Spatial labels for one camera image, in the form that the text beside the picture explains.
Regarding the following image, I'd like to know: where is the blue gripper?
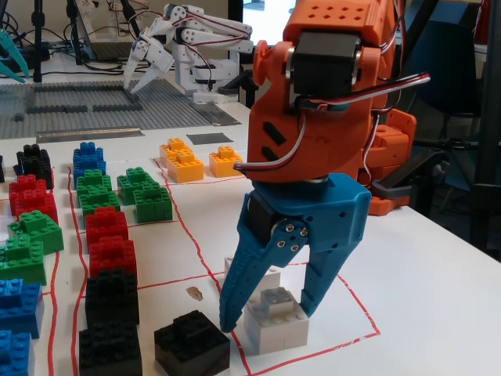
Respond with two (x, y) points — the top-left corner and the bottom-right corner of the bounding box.
(218, 172), (372, 334)

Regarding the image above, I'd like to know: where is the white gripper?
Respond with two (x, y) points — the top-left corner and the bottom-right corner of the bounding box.
(123, 29), (175, 95)

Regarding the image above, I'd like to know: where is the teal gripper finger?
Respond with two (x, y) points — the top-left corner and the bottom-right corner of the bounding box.
(0, 60), (25, 82)
(0, 30), (31, 79)

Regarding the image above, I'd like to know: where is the white lego block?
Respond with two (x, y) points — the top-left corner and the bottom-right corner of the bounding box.
(243, 287), (310, 356)
(224, 256), (283, 305)

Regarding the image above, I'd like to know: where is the yellow lego block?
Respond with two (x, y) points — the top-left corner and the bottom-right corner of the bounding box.
(167, 150), (205, 183)
(209, 146), (243, 178)
(159, 137), (195, 161)

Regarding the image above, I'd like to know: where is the black lego block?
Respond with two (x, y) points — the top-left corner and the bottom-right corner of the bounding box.
(85, 269), (141, 327)
(16, 143), (51, 164)
(78, 320), (142, 376)
(14, 156), (55, 190)
(153, 309), (231, 376)

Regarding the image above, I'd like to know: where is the grey square tape marker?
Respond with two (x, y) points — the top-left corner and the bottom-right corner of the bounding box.
(186, 132), (230, 145)

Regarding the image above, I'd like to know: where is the blue lego block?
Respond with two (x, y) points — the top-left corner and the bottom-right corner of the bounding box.
(0, 278), (45, 340)
(0, 328), (35, 376)
(74, 141), (103, 160)
(73, 154), (107, 177)

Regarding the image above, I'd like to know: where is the green lego block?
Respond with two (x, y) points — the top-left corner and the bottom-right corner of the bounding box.
(132, 186), (174, 225)
(116, 167), (156, 205)
(7, 210), (65, 256)
(76, 169), (113, 195)
(77, 186), (121, 219)
(0, 238), (48, 286)

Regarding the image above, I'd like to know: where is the red lego block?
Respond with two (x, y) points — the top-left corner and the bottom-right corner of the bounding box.
(8, 174), (48, 204)
(85, 206), (130, 246)
(88, 236), (137, 277)
(14, 191), (59, 226)

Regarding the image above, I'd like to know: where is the dark open laptop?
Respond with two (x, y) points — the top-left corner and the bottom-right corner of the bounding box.
(76, 0), (138, 63)

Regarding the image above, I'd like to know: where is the grey lego baseplate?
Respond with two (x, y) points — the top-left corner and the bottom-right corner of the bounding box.
(0, 80), (222, 140)

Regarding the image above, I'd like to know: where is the black table clamp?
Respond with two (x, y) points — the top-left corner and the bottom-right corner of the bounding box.
(369, 150), (451, 201)

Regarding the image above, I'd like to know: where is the bright display screen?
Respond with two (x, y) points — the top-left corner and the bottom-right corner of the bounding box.
(242, 0), (297, 25)

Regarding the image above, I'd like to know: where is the thick black stand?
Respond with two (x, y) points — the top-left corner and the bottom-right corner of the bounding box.
(469, 0), (501, 259)

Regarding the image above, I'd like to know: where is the blue chair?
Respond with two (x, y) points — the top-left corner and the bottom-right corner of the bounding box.
(405, 15), (485, 118)

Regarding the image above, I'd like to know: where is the red object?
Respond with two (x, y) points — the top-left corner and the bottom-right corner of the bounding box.
(474, 0), (491, 42)

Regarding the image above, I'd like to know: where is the long grey lego wall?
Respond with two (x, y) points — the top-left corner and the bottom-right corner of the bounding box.
(33, 84), (132, 94)
(92, 102), (144, 113)

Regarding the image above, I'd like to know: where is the grey lego corner wall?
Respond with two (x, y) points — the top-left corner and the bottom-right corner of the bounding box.
(26, 104), (66, 114)

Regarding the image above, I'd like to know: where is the grey duct tape strip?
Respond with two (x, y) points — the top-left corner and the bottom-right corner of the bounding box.
(190, 99), (243, 127)
(35, 127), (145, 144)

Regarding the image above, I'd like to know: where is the red white black servo cable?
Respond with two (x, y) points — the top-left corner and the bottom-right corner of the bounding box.
(362, 0), (410, 187)
(233, 72), (431, 173)

